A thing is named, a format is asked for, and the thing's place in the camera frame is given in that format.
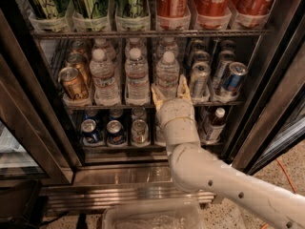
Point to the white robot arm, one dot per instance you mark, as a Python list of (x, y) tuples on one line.
[(194, 169)]

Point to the middle green tall can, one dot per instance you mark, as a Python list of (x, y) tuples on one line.
[(90, 0)]

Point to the gold can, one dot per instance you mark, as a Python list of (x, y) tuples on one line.
[(80, 62), (80, 46), (73, 83)]

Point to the open fridge door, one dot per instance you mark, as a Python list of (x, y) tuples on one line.
[(277, 123)]

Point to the front silver green can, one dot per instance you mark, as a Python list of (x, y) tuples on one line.
[(140, 133)]

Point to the upper wire shelf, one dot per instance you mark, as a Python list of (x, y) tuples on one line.
[(146, 34)]

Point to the front gold can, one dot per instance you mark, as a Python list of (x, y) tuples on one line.
[(73, 83)]

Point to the right green tall can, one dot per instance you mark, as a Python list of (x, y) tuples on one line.
[(132, 8)]

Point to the silver slim can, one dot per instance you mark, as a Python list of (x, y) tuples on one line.
[(199, 78), (199, 56)]

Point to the blue silver can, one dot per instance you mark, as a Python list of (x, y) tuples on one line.
[(232, 80), (224, 59)]

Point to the front blue silver can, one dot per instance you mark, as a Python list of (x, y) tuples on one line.
[(232, 80)]

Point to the clear plastic bin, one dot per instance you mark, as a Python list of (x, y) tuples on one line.
[(167, 213)]

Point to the middle gold can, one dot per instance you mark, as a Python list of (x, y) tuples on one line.
[(80, 62)]

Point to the brown glass bottle white cap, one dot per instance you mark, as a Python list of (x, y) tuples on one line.
[(213, 126)]

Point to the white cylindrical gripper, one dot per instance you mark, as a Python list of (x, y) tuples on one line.
[(174, 110)]

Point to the middle wire shelf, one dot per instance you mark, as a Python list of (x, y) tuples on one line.
[(146, 106)]

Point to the rear gold can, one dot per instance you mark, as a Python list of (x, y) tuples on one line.
[(80, 46)]

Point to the front left blue can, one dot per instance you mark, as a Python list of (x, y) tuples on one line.
[(90, 131)]

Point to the front silver white can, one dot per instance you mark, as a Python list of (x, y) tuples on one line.
[(159, 136)]

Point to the water bottle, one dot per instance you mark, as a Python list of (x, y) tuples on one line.
[(137, 78), (107, 92), (167, 44), (167, 73), (107, 47), (135, 43)]

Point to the front silver slim can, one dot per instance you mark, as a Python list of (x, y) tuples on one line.
[(199, 78)]

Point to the wire shelf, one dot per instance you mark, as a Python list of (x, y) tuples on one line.
[(146, 34), (146, 106)]

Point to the left red cola can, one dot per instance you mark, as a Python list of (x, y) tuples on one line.
[(171, 8)]

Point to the steel fridge cabinet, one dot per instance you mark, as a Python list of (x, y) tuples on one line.
[(77, 181)]

